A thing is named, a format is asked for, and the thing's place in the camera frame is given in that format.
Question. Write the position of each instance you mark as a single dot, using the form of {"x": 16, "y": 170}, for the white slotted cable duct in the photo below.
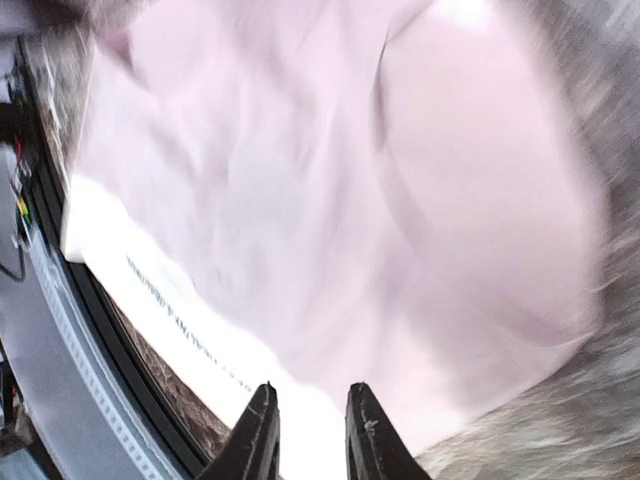
{"x": 117, "y": 417}

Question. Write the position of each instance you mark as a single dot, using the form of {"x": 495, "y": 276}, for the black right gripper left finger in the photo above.
{"x": 252, "y": 449}

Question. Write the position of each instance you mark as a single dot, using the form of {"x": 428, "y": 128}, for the pink and white underwear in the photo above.
{"x": 317, "y": 193}

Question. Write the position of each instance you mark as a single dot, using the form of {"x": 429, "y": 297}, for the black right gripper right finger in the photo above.
{"x": 374, "y": 449}

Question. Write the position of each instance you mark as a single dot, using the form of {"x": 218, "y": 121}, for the right circuit board with wires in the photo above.
{"x": 13, "y": 125}

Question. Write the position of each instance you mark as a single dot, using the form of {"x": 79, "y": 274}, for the black table edge rail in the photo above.
{"x": 45, "y": 198}

